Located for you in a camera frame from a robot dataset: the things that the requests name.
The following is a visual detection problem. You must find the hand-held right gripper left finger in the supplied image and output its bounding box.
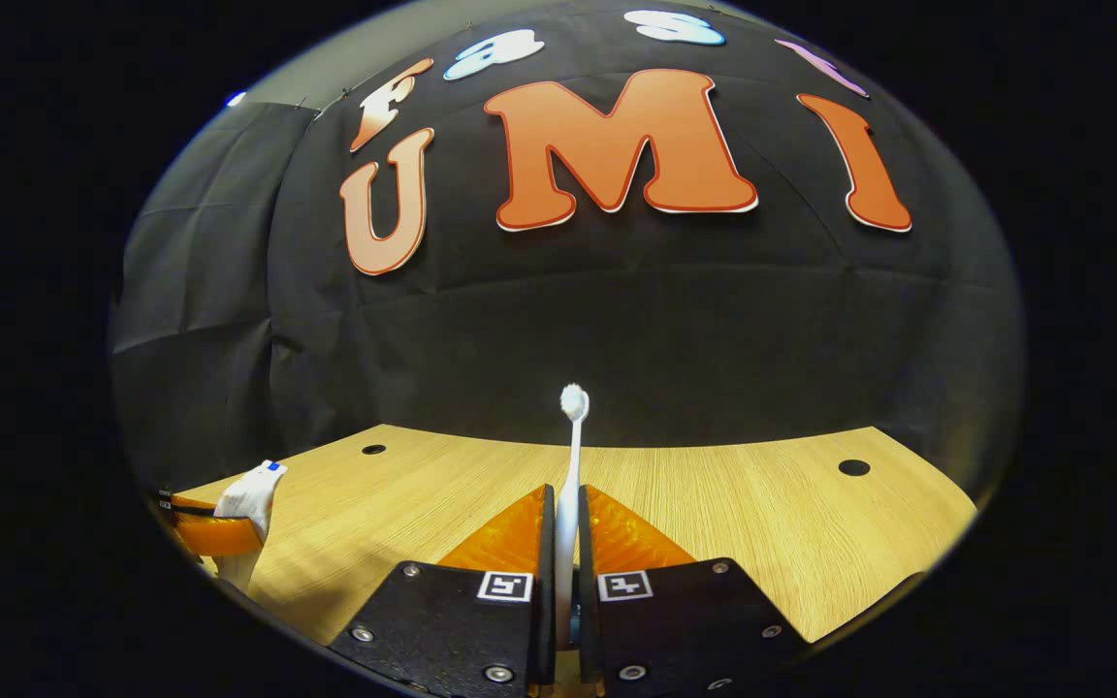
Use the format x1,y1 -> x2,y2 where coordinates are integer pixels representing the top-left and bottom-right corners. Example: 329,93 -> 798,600
326,483 -> 557,698

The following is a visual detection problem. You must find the white toothbrush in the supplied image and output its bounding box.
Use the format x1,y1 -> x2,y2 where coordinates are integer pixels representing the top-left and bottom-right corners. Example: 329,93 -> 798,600
555,383 -> 591,650

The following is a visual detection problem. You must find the white toothpaste tube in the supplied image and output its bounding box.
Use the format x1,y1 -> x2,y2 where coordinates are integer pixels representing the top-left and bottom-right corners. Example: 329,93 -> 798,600
212,460 -> 288,592

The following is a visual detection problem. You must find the black backdrop cloth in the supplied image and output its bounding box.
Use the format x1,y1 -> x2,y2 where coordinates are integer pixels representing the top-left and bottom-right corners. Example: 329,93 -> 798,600
108,0 -> 1025,495

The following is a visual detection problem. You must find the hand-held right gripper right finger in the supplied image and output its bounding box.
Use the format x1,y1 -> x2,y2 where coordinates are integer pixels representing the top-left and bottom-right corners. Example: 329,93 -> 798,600
578,483 -> 812,698

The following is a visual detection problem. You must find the wooden desktop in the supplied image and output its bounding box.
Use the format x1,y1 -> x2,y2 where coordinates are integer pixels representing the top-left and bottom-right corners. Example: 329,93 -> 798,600
166,424 -> 978,698

